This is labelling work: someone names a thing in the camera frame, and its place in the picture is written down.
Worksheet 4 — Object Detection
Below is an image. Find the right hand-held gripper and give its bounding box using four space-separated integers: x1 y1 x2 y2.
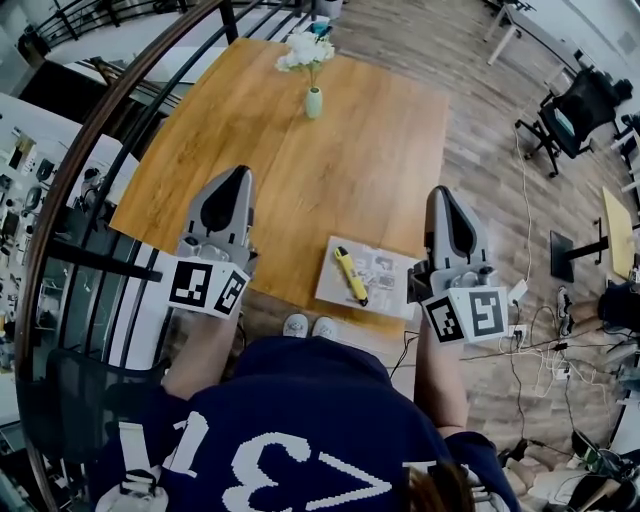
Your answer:
406 185 511 346

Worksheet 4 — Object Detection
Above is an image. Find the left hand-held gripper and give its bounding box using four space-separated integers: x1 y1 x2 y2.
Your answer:
167 165 260 321

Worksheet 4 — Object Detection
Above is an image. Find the yellow utility knife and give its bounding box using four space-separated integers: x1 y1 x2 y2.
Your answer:
333 245 371 308

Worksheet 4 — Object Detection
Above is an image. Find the person's right forearm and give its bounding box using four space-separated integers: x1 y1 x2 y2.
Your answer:
416 317 472 439

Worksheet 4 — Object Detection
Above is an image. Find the person's left forearm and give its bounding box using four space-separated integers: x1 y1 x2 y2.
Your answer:
161 303 237 402

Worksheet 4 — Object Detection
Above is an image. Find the wooden table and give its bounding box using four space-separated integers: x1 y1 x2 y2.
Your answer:
108 37 451 337

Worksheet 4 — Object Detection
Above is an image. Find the grey printed booklet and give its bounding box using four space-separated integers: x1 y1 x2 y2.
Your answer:
314 235 419 322

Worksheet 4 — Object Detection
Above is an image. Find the pale green vase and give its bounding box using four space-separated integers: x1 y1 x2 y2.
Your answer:
304 85 324 120

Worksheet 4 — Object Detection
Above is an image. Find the person's white left shoe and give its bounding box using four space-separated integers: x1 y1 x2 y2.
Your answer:
282 313 309 339

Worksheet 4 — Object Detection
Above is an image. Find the person's white shoe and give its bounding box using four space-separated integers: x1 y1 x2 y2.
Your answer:
311 315 339 339
282 313 309 339

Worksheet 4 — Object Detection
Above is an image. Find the person's white right shoe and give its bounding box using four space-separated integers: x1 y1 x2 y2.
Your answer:
311 315 339 339

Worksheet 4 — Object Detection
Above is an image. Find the grey sneaker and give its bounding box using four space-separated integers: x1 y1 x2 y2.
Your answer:
556 285 575 337

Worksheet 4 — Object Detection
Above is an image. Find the white flower bouquet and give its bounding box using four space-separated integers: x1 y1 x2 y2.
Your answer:
274 29 337 89

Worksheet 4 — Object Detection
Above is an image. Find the curved wooden handrail railing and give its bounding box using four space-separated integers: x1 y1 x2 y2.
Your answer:
13 0 321 512

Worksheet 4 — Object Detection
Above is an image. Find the black office chair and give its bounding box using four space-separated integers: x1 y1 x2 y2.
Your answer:
514 66 635 179

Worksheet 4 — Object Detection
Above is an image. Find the small yellow side table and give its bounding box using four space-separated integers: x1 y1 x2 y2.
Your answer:
549 185 638 284

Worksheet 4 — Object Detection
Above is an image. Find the black backpack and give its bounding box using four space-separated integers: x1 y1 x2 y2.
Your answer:
596 279 640 332

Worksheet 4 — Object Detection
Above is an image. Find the person's navy printed sweater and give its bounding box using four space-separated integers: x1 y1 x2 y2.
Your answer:
87 334 522 512

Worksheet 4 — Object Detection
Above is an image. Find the white desk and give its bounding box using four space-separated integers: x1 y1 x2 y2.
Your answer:
481 0 594 77

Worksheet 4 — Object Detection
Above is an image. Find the cluttered white shelf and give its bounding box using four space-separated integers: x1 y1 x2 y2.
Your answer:
0 92 139 376

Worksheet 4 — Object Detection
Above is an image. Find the black mesh chair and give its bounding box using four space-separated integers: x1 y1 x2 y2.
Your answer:
18 346 169 467

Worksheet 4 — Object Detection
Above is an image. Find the long white cable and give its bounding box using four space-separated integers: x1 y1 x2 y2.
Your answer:
513 89 535 287

